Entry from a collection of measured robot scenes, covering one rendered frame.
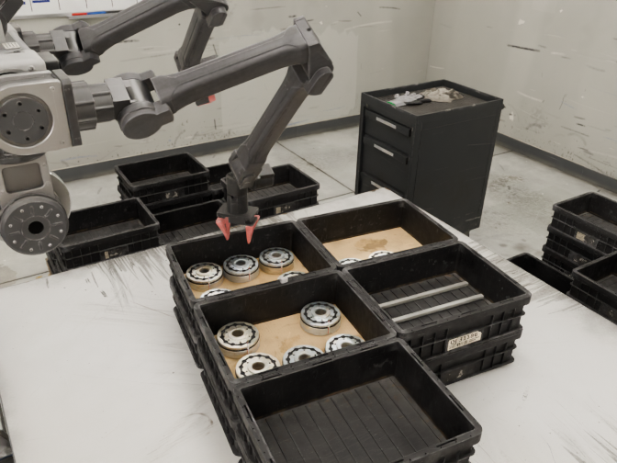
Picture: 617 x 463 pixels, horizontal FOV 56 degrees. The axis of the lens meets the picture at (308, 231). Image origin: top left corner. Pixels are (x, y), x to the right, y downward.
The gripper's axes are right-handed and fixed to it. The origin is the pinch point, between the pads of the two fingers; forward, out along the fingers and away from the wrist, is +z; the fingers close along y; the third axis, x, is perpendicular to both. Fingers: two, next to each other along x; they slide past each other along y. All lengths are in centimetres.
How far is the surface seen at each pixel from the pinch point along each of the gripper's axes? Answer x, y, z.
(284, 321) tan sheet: 19.3, -18.9, 10.9
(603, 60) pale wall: -313, -158, 8
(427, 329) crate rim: 25, -54, 1
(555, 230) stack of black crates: -120, -111, 45
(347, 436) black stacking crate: 52, -41, 10
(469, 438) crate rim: 56, -64, 0
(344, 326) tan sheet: 17.1, -34.4, 10.6
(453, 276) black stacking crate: -14, -61, 11
